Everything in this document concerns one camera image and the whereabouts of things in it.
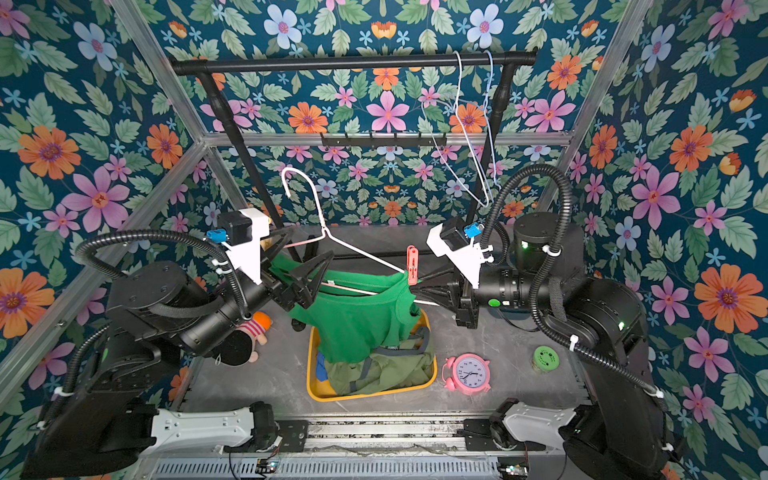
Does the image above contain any pink wire hanger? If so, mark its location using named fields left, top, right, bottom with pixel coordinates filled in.
left=280, top=167, right=439, bottom=307

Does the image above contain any red clothespin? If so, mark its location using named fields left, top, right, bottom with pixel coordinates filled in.
left=406, top=245, right=419, bottom=286

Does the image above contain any green tank top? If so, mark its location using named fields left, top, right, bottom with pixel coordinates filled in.
left=289, top=268, right=421, bottom=363

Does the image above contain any olive grey tank top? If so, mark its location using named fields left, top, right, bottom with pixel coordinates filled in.
left=324, top=326, right=437, bottom=397

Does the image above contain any white wire hanger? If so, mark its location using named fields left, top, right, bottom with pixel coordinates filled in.
left=430, top=51, right=499, bottom=208
left=477, top=63, right=514, bottom=208

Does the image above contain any blue tank top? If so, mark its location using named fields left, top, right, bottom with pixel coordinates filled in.
left=315, top=352, right=328, bottom=383

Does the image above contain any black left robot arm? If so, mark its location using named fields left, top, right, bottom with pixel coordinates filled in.
left=21, top=229, right=333, bottom=479

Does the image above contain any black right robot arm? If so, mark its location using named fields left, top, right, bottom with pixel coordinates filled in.
left=413, top=213, right=684, bottom=479

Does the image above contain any pink alarm clock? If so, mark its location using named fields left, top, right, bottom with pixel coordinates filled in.
left=441, top=353, right=491, bottom=396

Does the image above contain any doll with striped shirt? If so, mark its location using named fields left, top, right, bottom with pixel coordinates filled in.
left=211, top=312, right=272, bottom=366

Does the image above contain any green round smiley toy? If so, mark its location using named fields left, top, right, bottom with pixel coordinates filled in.
left=532, top=345, right=560, bottom=373

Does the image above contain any yellow plastic tray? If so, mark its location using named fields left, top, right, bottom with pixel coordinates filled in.
left=306, top=312, right=438, bottom=403

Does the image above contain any black clothes rack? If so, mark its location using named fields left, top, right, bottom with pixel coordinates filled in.
left=169, top=51, right=537, bottom=228

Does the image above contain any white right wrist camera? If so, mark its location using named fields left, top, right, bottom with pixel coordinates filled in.
left=426, top=217, right=494, bottom=289

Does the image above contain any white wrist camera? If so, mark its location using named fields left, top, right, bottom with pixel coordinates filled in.
left=206, top=208, right=271, bottom=285
left=426, top=217, right=494, bottom=289

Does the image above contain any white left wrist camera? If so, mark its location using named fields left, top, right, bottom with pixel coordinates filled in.
left=206, top=208, right=271, bottom=285

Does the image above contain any black corrugated cable left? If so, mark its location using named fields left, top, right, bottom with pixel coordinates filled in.
left=35, top=229, right=250, bottom=433

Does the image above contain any black corrugated cable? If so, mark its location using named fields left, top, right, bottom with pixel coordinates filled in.
left=479, top=163, right=667, bottom=400
left=35, top=229, right=250, bottom=433

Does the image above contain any black corrugated cable right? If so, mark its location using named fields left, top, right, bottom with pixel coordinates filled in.
left=479, top=163, right=667, bottom=400

